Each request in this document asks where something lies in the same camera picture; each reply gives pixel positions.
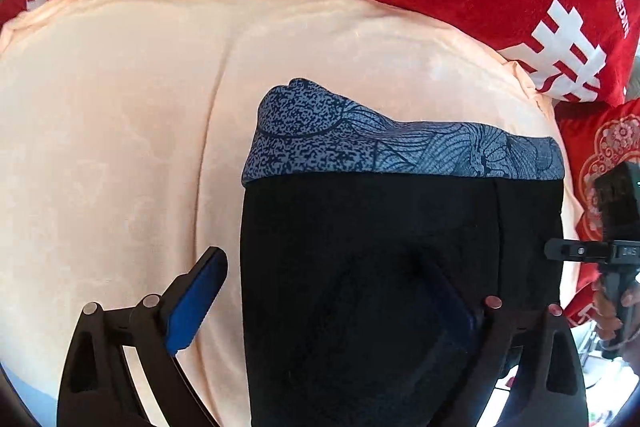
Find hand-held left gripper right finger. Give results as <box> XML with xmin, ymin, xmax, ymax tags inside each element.
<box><xmin>450</xmin><ymin>294</ymin><xmax>588</xmax><ymax>427</ymax></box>

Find black pants with blue waistband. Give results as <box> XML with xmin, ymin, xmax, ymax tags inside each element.
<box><xmin>239</xmin><ymin>78</ymin><xmax>568</xmax><ymax>427</ymax></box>

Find peach cloth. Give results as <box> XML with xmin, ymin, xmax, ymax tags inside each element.
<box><xmin>0</xmin><ymin>0</ymin><xmax>583</xmax><ymax>427</ymax></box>

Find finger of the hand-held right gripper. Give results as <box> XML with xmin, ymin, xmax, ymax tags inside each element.
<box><xmin>544</xmin><ymin>238</ymin><xmax>613</xmax><ymax>264</ymax></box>

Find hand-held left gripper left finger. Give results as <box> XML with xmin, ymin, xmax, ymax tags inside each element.
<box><xmin>57</xmin><ymin>246</ymin><xmax>229</xmax><ymax>427</ymax></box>

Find person's right hand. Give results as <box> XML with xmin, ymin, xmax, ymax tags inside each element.
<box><xmin>590</xmin><ymin>279</ymin><xmax>626</xmax><ymax>343</ymax></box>

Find red floral cushion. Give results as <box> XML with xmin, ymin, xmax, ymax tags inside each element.
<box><xmin>552</xmin><ymin>99</ymin><xmax>640</xmax><ymax>330</ymax></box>

